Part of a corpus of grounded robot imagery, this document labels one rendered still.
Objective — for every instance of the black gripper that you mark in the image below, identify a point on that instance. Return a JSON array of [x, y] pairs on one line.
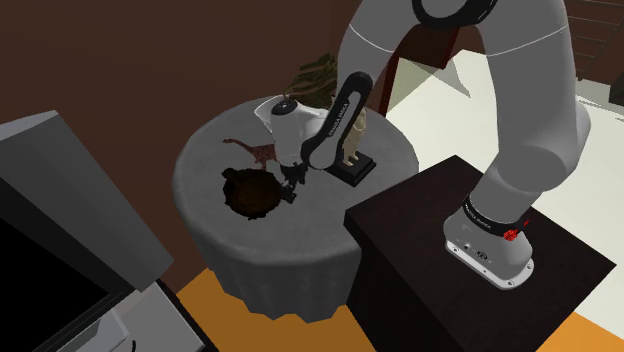
[[293, 178]]

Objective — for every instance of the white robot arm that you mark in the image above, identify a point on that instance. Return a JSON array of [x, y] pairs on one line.
[[526, 97]]

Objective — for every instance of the reddish brown dinosaur toy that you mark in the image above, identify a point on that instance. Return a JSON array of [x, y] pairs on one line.
[[261, 152]]

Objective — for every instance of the dark brown round bowl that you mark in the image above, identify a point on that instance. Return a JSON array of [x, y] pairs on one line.
[[251, 194]]

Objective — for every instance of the round grey draped table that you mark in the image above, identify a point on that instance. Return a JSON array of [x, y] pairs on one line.
[[312, 229]]

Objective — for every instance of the beige figure on black base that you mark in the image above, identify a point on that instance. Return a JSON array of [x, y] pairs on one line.
[[355, 146]]

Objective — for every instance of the green potted plant white pot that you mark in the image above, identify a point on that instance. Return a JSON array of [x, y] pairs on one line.
[[312, 83]]

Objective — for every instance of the dark red chair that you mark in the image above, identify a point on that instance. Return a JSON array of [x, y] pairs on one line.
[[419, 51]]

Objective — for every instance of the dark robot stand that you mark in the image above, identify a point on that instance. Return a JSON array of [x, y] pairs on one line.
[[438, 302]]

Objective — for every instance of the grey cabinet with black screen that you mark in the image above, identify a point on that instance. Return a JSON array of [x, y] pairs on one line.
[[53, 234]]

